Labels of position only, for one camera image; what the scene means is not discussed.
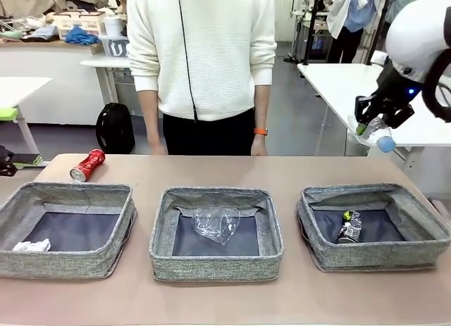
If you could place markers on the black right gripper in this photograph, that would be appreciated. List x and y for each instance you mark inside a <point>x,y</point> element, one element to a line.
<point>394,88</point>

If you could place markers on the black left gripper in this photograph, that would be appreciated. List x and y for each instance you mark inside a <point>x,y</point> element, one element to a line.
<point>5,164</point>

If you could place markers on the clear plastic water bottle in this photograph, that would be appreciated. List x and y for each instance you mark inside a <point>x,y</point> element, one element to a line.
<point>377,136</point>

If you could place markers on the white paper ball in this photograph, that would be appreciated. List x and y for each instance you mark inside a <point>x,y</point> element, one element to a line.
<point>33,246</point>

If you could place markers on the crushed black drink can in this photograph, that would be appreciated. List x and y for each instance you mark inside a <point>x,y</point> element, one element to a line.
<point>349,227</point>

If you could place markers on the clear plastic cup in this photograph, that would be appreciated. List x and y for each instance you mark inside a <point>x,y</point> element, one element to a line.
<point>215,225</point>

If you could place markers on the person's right forearm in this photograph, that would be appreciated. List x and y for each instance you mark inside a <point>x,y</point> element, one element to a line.
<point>148,107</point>

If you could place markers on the person's left forearm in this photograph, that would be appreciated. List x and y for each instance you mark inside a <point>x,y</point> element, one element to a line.
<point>260,104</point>

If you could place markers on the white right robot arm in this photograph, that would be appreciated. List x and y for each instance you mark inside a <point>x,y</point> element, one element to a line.
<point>415,26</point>

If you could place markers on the person's left hand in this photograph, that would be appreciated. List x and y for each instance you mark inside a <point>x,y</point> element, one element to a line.
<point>259,146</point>

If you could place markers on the person's right hand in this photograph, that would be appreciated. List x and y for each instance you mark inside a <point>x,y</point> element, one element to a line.
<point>156,143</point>

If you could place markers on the large white table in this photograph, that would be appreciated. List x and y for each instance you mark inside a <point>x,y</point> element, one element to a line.
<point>334,83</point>

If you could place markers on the crushed red drink can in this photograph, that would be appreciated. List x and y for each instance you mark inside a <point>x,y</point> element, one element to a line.
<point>88,164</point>

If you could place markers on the black stand pole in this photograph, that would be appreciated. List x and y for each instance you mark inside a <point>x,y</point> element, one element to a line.
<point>311,30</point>
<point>377,34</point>

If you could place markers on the wood topped white counter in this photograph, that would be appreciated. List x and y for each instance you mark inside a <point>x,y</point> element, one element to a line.
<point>42,58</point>

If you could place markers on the black backpack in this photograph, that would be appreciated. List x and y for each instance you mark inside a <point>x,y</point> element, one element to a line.
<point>114,129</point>

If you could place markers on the person in white jacket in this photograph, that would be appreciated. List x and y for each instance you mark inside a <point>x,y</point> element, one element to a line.
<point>352,16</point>

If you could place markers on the white desk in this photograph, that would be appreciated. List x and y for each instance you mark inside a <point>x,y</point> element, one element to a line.
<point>105,62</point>

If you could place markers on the blue cloth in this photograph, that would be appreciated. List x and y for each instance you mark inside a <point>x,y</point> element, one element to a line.
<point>81,35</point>

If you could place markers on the orange wrist watch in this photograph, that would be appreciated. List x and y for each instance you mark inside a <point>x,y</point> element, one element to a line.
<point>260,131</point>

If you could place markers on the white plastic crate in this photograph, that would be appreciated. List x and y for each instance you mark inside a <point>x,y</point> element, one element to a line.
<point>77,21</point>

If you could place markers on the grey fabric basket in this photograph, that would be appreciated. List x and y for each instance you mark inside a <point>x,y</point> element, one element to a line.
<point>53,262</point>
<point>370,255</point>
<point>211,266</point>

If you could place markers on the clear plastic storage box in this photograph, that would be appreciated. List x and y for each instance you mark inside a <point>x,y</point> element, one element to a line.
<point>114,46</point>

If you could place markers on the white cylinder container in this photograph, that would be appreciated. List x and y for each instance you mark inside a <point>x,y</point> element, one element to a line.
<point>112,26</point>

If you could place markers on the person in white sweater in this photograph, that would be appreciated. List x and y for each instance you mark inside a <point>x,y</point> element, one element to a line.
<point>201,58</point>

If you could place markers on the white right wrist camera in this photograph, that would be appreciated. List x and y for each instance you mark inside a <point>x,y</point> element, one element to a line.
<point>380,58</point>

